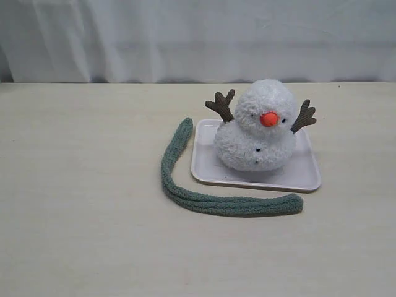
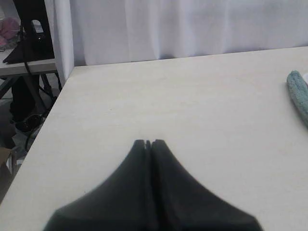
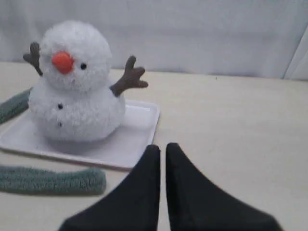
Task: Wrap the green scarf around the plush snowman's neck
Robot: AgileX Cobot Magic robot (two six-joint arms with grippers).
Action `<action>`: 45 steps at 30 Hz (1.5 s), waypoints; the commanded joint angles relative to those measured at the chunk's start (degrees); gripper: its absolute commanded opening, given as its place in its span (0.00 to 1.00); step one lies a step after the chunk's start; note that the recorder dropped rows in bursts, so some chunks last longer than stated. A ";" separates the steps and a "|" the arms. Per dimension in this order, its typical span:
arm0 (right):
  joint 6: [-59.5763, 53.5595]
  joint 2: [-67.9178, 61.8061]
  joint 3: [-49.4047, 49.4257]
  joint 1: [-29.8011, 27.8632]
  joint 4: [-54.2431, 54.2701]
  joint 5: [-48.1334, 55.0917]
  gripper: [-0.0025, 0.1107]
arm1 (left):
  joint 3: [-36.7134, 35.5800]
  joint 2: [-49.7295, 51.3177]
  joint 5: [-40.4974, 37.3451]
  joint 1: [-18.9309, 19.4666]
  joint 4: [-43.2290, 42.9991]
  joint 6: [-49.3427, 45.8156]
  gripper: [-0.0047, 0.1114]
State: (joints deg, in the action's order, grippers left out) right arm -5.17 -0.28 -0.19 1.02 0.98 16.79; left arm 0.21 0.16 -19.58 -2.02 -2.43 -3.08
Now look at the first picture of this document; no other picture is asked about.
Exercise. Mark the green fuzzy scarf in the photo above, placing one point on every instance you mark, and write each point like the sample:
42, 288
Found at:
223, 206

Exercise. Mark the white plastic tray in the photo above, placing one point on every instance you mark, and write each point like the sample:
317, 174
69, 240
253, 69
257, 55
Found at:
300, 174

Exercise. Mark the white plush snowman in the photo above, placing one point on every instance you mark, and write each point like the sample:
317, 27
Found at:
259, 134

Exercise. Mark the white backdrop curtain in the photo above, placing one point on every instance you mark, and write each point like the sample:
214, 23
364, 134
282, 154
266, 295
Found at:
197, 41

